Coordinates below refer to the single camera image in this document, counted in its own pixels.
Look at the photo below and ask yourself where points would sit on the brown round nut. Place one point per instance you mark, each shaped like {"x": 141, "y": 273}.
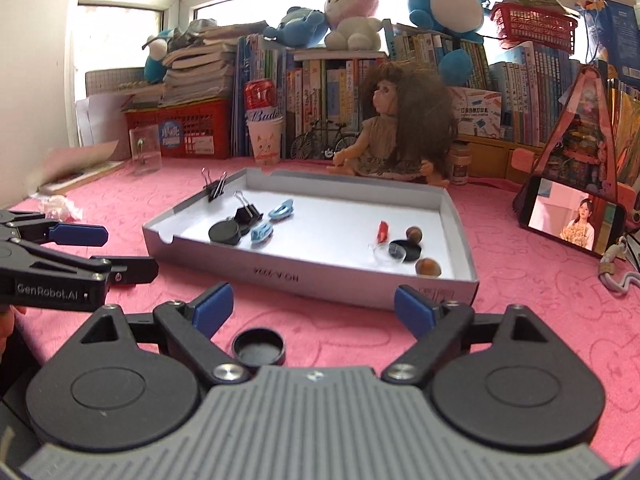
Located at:
{"x": 428, "y": 267}
{"x": 413, "y": 233}

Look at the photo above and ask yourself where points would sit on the pink house-shaped display stand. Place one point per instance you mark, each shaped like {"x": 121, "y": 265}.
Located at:
{"x": 585, "y": 135}

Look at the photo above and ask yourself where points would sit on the black smartphone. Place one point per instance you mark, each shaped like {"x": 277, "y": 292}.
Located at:
{"x": 570, "y": 217}

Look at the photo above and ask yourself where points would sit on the wooden drawer shelf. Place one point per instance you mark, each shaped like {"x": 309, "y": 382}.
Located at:
{"x": 500, "y": 160}

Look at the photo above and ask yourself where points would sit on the beige jar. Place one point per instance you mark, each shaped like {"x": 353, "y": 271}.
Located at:
{"x": 460, "y": 165}

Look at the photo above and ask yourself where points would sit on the clear plastic dome lid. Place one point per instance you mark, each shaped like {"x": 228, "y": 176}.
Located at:
{"x": 385, "y": 254}

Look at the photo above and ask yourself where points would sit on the small red plastic basket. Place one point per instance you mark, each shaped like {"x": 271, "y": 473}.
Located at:
{"x": 535, "y": 27}

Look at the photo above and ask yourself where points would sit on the blue lying plush toy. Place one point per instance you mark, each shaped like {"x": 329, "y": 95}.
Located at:
{"x": 297, "y": 27}

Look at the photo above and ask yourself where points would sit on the white printed cardboard box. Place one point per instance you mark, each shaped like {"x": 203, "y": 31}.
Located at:
{"x": 475, "y": 112}

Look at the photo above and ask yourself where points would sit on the pink and white rabbit plush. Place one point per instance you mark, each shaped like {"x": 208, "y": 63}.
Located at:
{"x": 350, "y": 5}

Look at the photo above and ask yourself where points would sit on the blue cardboard box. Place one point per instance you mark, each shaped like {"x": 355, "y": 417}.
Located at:
{"x": 615, "y": 30}

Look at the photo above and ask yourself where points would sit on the red plastic clip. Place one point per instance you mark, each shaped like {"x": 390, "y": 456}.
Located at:
{"x": 382, "y": 231}

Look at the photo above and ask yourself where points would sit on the white cat-print paper cup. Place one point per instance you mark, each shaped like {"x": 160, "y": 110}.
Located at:
{"x": 265, "y": 140}

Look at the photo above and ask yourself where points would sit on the blue and white plush toy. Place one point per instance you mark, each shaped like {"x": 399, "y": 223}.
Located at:
{"x": 157, "y": 57}

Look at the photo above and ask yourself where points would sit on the light blue hair clip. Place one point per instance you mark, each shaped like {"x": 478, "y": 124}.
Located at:
{"x": 281, "y": 209}
{"x": 261, "y": 234}

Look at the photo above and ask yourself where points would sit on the large red plastic basket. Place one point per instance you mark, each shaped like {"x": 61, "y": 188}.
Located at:
{"x": 195, "y": 130}

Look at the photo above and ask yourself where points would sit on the pink rabbit-print blanket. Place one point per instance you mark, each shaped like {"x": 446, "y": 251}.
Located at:
{"x": 525, "y": 300}

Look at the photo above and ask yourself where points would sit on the black round lid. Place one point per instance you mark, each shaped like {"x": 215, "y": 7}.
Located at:
{"x": 259, "y": 352}
{"x": 407, "y": 250}
{"x": 224, "y": 232}

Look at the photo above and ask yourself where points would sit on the white cardboard box lid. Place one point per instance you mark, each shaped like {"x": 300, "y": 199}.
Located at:
{"x": 325, "y": 220}

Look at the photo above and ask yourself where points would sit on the pink plastic block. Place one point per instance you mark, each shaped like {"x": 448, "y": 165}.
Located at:
{"x": 524, "y": 162}

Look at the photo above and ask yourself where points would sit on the clear plastic wrapper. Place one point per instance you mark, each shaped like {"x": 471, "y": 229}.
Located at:
{"x": 60, "y": 207}

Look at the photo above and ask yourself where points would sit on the clear acrylic box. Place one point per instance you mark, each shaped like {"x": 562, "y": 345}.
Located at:
{"x": 145, "y": 152}

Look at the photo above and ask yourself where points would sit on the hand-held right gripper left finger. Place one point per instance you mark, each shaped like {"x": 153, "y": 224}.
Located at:
{"x": 215, "y": 305}

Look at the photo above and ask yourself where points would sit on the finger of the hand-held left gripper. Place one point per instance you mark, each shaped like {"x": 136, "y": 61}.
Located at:
{"x": 132, "y": 268}
{"x": 80, "y": 235}

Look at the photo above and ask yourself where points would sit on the row of blue standing books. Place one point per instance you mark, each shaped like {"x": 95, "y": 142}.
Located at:
{"x": 525, "y": 90}

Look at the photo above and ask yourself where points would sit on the large blue plush toy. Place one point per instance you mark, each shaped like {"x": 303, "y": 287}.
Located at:
{"x": 445, "y": 0}

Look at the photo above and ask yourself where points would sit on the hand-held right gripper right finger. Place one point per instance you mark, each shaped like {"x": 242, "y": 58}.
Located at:
{"x": 412, "y": 305}

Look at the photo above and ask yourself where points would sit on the red drink can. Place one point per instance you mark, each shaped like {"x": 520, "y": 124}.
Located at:
{"x": 260, "y": 95}

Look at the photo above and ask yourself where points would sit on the black binder clip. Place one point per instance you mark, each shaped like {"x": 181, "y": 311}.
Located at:
{"x": 247, "y": 212}
{"x": 216, "y": 190}

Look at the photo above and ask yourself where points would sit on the stack of lying books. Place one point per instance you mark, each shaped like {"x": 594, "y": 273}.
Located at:
{"x": 200, "y": 65}

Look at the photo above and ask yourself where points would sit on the black toy bicycle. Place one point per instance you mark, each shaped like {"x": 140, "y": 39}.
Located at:
{"x": 300, "y": 147}

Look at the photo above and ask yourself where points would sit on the brown-haired doll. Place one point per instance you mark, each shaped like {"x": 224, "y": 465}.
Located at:
{"x": 400, "y": 110}

